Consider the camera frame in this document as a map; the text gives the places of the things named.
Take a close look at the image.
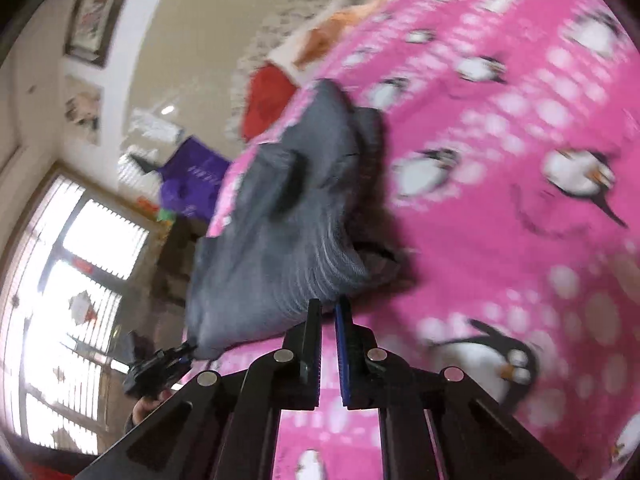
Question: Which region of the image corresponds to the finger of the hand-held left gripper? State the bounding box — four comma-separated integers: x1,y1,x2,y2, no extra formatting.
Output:
167,341,197,367

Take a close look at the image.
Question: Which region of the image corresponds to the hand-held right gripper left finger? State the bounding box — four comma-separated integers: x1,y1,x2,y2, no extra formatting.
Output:
75,298,324,480

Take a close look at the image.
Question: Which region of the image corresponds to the dark hanging cloth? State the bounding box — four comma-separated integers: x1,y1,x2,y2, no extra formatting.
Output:
126,152,162,177

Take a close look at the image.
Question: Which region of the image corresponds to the person's left hand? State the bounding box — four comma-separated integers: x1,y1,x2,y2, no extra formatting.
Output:
131,394,162,420

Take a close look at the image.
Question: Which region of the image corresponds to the wooden side table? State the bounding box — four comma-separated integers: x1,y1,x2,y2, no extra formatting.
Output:
149,215,217,308

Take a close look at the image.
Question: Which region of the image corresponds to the floral bed cover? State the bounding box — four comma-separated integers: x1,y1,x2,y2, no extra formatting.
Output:
224,0,418,133

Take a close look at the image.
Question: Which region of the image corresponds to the red pillow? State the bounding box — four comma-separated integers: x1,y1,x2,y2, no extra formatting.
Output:
242,64,297,144

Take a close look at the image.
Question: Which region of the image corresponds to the framed wall picture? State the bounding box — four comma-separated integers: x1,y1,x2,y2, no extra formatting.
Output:
64,0,147,69

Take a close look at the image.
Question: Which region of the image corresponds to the eye chart poster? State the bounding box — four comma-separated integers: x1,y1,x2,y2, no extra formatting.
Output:
125,109,184,146

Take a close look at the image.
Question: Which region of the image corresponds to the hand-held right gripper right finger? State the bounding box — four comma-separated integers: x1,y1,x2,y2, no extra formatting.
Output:
334,294,578,480

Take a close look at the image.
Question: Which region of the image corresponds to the pink penguin blanket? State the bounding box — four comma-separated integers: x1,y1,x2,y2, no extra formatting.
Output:
206,0,640,480

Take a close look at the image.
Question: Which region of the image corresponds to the purple shopping bag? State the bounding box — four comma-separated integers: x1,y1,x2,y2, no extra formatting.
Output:
157,135,232,222

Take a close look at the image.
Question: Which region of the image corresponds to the grey pinstriped coat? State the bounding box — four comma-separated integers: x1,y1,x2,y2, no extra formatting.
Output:
184,78,402,362

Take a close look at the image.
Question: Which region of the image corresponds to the orange fringed scarf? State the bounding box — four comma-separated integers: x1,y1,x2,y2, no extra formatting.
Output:
294,0,403,63

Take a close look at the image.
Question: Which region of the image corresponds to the window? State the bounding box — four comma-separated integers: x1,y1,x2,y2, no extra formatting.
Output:
0,169,157,457

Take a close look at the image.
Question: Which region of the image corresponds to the unframed wall poster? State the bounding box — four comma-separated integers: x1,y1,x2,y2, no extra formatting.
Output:
64,76,104,145

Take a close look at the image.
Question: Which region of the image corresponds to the white pillow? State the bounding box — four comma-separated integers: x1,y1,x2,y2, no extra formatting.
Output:
265,0,353,83

